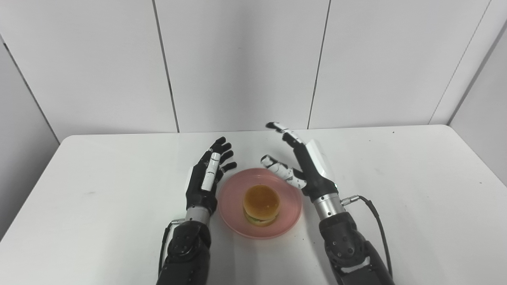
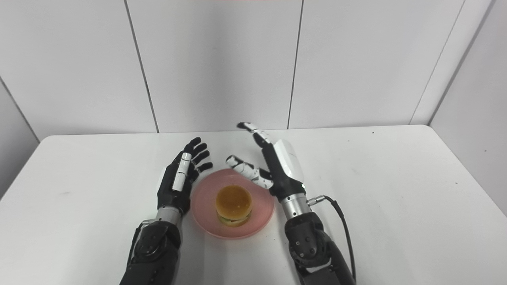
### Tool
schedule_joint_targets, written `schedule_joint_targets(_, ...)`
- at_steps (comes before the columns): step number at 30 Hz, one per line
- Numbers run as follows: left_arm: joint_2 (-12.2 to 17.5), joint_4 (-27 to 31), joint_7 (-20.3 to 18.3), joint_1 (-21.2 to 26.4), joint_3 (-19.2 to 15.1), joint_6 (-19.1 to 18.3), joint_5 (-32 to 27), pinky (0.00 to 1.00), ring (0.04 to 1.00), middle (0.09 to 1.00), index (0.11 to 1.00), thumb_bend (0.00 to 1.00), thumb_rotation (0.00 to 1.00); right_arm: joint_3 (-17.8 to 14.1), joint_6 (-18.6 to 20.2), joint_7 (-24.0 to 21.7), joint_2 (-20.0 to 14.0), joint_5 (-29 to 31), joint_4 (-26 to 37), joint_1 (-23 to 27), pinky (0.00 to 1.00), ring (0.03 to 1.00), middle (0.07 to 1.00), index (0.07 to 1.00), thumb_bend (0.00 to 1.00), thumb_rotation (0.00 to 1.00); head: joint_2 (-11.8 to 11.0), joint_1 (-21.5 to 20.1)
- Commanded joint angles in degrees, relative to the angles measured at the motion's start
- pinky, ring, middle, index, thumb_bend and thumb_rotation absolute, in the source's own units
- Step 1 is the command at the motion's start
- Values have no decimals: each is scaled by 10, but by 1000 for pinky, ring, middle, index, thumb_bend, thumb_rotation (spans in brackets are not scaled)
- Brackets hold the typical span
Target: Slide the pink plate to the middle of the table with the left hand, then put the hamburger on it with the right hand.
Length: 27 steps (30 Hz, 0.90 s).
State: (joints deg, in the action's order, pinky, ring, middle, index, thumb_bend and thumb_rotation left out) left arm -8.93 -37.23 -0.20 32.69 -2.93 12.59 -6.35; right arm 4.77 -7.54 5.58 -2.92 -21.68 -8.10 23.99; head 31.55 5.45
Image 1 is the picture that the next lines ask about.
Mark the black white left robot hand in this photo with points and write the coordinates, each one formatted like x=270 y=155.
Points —
x=200 y=192

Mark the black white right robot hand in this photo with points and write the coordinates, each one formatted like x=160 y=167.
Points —
x=315 y=178

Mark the pink round plate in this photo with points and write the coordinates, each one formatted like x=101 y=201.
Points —
x=233 y=209

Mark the toy hamburger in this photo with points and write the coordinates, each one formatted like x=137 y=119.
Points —
x=261 y=202

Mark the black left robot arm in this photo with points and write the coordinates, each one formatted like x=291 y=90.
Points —
x=186 y=249

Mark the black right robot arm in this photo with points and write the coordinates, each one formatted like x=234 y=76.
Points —
x=344 y=245

